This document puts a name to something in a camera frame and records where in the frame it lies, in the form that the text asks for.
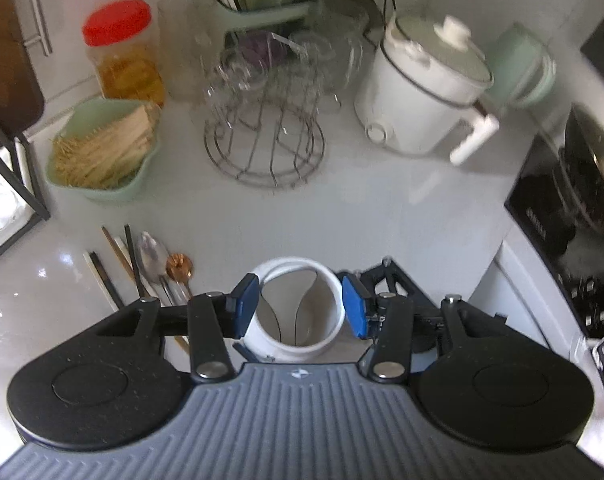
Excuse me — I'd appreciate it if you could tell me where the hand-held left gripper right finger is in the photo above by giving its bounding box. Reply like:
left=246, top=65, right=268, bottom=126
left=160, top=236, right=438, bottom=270
left=342, top=272, right=508, bottom=381

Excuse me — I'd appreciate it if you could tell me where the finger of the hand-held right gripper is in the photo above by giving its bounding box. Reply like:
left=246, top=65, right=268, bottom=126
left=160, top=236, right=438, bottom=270
left=361, top=257, right=417, bottom=306

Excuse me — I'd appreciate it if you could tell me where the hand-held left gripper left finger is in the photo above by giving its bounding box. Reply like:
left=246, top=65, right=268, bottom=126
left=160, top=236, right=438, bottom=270
left=89, top=273, right=260, bottom=381

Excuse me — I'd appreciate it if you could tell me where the white ceramic jar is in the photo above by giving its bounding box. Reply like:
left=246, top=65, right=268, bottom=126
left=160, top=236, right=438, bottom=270
left=239, top=256, right=346, bottom=362

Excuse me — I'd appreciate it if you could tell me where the copper spoon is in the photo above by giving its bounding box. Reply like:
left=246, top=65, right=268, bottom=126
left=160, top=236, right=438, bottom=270
left=166, top=253, right=197, bottom=306

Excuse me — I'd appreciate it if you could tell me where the silver spoon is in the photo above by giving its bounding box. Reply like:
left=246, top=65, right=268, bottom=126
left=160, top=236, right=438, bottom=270
left=136, top=232, right=175, bottom=306

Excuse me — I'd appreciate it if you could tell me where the black chopstick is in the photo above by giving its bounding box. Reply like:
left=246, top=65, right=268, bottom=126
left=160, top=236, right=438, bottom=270
left=124, top=225, right=150, bottom=297
left=90, top=251, right=125, bottom=308

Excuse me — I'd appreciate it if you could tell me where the white chopstick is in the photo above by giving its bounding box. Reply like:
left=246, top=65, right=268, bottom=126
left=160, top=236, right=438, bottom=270
left=112, top=237, right=157, bottom=303
left=84, top=251, right=117, bottom=312

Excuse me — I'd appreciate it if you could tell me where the brown wooden chopstick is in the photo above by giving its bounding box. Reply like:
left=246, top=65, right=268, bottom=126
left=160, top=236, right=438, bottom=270
left=102, top=226, right=138, bottom=283

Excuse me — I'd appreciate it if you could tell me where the white electric cooker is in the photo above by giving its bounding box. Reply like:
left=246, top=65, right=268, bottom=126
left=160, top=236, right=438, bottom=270
left=354, top=14, right=500, bottom=166

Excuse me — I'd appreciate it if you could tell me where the black induction cooktop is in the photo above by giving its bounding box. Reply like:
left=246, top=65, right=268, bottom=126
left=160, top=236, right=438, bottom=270
left=504, top=132, right=604, bottom=339

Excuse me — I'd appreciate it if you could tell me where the green plastic basket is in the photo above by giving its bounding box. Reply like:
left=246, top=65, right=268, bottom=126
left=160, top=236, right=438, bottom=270
left=45, top=97, right=163, bottom=204

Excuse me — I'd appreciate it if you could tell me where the bundle of bamboo sticks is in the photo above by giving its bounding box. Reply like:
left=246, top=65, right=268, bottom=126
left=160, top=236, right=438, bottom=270
left=52, top=104, right=161, bottom=190

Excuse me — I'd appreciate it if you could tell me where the textured glass pitcher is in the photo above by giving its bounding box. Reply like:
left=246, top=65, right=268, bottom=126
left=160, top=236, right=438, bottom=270
left=288, top=27, right=367, bottom=97

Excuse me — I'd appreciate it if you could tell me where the wok with glass lid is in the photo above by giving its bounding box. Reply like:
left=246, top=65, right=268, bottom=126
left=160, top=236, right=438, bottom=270
left=557, top=104, right=604, bottom=241

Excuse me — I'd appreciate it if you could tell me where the clear stemmed glass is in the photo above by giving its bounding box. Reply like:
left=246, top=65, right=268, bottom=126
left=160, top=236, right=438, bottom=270
left=202, top=42, right=270, bottom=106

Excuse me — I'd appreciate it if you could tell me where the green electric kettle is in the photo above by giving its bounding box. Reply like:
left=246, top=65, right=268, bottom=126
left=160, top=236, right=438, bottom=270
left=484, top=22, right=558, bottom=109

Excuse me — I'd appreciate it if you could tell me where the black metal rack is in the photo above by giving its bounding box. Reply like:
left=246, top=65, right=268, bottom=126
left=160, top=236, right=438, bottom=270
left=0, top=95, right=51, bottom=273

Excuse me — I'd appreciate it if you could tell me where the purple lid container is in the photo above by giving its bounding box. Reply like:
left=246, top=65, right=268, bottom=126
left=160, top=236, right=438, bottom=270
left=238, top=31, right=289, bottom=68

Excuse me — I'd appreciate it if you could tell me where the tall clear glass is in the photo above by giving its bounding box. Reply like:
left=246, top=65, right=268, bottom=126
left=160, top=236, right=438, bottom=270
left=158, top=2, right=207, bottom=106

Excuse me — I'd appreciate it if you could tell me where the red lid plastic jar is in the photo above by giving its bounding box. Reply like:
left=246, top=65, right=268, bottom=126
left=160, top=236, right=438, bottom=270
left=82, top=0, right=167, bottom=107

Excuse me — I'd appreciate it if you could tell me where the green utensil drainer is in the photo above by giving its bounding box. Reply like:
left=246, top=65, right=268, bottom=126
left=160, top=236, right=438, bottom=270
left=196, top=0, right=319, bottom=41

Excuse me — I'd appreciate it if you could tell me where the wooden cutting board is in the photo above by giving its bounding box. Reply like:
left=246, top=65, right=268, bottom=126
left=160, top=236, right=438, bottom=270
left=0, top=0, right=46, bottom=134

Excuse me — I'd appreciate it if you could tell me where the wire glass rack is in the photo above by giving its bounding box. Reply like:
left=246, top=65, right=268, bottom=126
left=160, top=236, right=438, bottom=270
left=203, top=50, right=343, bottom=190

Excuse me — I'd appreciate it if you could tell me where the white metal rail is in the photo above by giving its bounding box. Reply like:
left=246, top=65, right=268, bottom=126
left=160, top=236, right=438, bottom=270
left=9, top=0, right=52, bottom=57

